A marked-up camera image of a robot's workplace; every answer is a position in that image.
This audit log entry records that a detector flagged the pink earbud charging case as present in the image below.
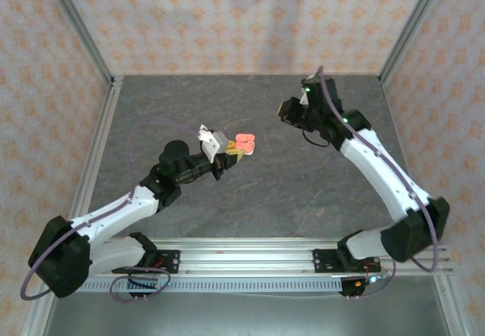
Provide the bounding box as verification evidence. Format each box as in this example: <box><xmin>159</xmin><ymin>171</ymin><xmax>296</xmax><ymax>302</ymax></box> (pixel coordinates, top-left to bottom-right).
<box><xmin>234</xmin><ymin>133</ymin><xmax>256</xmax><ymax>157</ymax></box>

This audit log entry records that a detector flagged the grey sheet metal panel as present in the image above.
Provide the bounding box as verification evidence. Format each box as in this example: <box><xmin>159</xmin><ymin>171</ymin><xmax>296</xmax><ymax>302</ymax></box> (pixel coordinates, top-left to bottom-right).
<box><xmin>41</xmin><ymin>292</ymin><xmax>454</xmax><ymax>336</ymax></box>

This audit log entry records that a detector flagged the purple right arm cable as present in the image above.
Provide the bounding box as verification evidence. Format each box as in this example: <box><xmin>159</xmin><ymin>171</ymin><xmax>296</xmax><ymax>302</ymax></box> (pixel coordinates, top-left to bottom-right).
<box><xmin>316</xmin><ymin>65</ymin><xmax>440</xmax><ymax>300</ymax></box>

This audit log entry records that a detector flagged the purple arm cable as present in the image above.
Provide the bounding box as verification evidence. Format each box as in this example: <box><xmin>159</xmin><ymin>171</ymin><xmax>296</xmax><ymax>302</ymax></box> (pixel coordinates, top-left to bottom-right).
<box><xmin>20</xmin><ymin>118</ymin><xmax>201</xmax><ymax>302</ymax></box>
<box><xmin>316</xmin><ymin>65</ymin><xmax>440</xmax><ymax>300</ymax></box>

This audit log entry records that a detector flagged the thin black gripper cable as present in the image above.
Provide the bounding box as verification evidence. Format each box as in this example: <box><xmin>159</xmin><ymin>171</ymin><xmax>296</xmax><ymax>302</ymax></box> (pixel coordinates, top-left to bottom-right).
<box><xmin>302</xmin><ymin>127</ymin><xmax>330</xmax><ymax>149</ymax></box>

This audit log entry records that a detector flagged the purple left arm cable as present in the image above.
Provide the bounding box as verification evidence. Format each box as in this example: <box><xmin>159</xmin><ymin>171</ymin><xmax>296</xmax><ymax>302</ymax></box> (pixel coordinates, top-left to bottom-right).
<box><xmin>20</xmin><ymin>118</ymin><xmax>201</xmax><ymax>302</ymax></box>

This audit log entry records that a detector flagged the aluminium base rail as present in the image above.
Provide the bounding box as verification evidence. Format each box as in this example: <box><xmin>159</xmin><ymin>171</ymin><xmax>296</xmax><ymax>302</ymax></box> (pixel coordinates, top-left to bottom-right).
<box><xmin>90</xmin><ymin>237</ymin><xmax>454</xmax><ymax>278</ymax></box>

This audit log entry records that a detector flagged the slotted grey cable duct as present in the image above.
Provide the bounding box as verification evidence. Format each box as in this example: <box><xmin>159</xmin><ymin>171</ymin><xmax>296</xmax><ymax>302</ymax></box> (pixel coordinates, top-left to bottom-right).
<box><xmin>85</xmin><ymin>277</ymin><xmax>344</xmax><ymax>294</ymax></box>

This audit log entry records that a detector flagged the aluminium frame post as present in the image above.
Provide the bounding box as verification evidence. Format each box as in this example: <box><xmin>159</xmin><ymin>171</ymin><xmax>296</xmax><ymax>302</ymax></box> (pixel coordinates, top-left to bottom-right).
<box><xmin>378</xmin><ymin>0</ymin><xmax>452</xmax><ymax>85</ymax></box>
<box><xmin>40</xmin><ymin>0</ymin><xmax>115</xmax><ymax>86</ymax></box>

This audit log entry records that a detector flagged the small wired electronics board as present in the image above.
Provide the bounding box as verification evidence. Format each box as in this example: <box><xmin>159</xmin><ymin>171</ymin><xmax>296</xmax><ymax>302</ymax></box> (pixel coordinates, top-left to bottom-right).
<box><xmin>354</xmin><ymin>262</ymin><xmax>394</xmax><ymax>290</ymax></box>

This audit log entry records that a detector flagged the narrow aluminium floor rail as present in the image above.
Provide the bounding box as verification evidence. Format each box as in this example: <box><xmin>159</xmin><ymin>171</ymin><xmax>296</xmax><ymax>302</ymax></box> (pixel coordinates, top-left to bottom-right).
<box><xmin>433</xmin><ymin>286</ymin><xmax>471</xmax><ymax>336</ymax></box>

